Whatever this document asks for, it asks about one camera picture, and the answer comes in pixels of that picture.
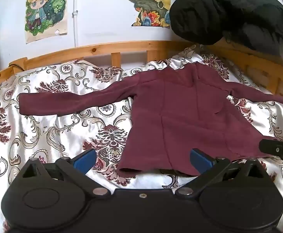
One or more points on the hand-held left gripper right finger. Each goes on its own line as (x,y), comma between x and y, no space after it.
(199,160)

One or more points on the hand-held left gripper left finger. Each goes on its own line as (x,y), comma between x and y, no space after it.
(87,159)

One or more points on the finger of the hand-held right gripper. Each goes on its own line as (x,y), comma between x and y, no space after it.
(275,148)

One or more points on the maroon long-sleeve top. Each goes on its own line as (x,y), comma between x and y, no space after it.
(180,116)

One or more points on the floral satin bedspread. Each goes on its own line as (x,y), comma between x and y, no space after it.
(59,128)

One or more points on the black quilted jacket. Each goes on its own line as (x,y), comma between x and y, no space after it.
(228,9)

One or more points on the blond cartoon character poster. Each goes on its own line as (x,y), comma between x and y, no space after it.
(43,9)

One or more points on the colourful landscape poster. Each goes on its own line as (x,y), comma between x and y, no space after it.
(148,2)

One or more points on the wooden bed frame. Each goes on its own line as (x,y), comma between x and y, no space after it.
(131,47)

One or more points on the white wall pipe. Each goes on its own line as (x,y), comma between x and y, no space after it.
(75,13)

